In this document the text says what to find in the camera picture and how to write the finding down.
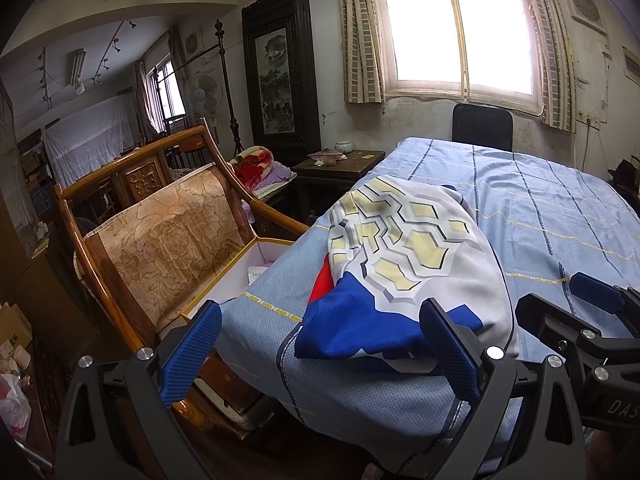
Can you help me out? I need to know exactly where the white sheer cloth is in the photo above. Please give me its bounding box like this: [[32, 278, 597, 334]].
[[40, 92, 136, 188]]

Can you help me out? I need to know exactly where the dark metal coat stand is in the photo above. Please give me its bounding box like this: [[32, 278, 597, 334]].
[[170, 19, 246, 161]]

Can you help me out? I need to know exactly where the checked beige curtain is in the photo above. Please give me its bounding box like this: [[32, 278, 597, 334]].
[[336, 0, 388, 106], [520, 0, 578, 133]]

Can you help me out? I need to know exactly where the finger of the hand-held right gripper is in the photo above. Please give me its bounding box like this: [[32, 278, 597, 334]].
[[570, 272, 640, 337], [515, 292, 603, 378]]

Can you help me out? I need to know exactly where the black chair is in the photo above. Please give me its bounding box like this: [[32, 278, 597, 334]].
[[451, 102, 515, 153]]

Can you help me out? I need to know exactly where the white plastic bag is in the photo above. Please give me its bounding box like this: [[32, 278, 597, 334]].
[[0, 370, 33, 441]]

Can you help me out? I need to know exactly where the white standing fan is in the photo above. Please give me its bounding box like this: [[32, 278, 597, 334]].
[[182, 72, 223, 128]]

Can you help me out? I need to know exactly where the black hat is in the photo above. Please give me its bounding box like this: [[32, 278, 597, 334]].
[[607, 159, 640, 187]]

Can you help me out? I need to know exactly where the wooden armchair with woven back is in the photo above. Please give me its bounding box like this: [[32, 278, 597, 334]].
[[52, 125, 311, 441]]

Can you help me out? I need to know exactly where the white wall vent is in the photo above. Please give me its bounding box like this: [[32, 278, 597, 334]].
[[562, 0, 608, 36]]

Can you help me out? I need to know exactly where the blue white printed hooded jacket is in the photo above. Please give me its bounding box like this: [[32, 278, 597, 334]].
[[294, 175, 521, 376]]

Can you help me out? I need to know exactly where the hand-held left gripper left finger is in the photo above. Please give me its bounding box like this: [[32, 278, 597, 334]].
[[54, 301, 223, 480]]

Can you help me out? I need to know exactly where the dark framed landscape painting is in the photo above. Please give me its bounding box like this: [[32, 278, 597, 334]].
[[241, 0, 323, 153]]

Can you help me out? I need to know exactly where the light blue striped bedsheet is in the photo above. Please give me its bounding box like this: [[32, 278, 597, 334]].
[[217, 136, 640, 480]]

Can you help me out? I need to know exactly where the white box with yellow trim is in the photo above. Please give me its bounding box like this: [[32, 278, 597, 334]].
[[180, 237, 298, 326]]

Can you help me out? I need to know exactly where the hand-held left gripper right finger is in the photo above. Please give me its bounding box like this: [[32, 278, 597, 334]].
[[400, 297, 586, 480]]

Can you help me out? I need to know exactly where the ceiling tube lamp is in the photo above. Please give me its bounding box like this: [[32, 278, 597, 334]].
[[70, 49, 87, 96]]

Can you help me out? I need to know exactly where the red floral blanket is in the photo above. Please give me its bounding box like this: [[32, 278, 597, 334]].
[[230, 146, 278, 191]]

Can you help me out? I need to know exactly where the dark wooden side table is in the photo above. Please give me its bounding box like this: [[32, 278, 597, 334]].
[[292, 149, 386, 226]]

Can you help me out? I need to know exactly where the small barred window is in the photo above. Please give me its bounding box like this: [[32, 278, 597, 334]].
[[147, 57, 188, 133]]

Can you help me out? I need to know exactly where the purple cloth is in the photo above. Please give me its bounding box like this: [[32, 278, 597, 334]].
[[250, 165, 298, 198]]

